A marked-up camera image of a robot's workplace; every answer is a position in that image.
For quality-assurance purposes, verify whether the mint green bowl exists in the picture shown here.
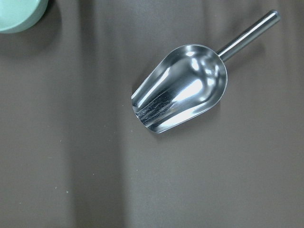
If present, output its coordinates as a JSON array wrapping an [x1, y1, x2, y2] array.
[[0, 0, 48, 34]]

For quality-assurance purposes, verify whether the steel ice scoop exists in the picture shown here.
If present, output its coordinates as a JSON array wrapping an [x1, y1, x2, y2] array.
[[131, 10, 281, 133]]

